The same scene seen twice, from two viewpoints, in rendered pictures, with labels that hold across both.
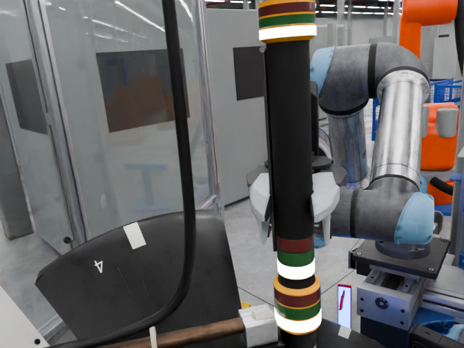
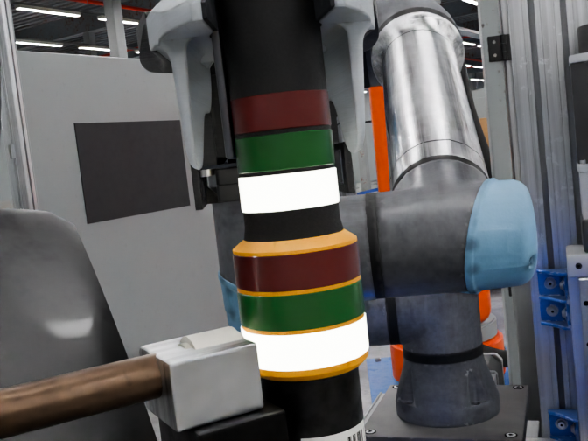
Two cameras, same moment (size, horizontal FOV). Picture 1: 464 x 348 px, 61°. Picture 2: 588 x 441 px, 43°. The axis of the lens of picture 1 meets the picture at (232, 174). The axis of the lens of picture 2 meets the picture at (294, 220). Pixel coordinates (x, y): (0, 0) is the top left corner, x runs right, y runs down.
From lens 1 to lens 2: 0.19 m
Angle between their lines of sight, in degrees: 20
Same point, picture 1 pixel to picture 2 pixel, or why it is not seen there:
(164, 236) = not seen: outside the picture
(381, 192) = (423, 186)
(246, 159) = not seen: hidden behind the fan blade
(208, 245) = (39, 273)
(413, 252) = (472, 409)
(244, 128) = (106, 277)
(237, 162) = not seen: hidden behind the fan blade
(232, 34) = (71, 100)
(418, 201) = (499, 187)
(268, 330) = (234, 369)
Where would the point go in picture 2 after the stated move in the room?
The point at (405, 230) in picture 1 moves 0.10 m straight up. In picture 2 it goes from (486, 247) to (472, 91)
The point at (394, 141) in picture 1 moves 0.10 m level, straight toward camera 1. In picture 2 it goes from (426, 108) to (438, 101)
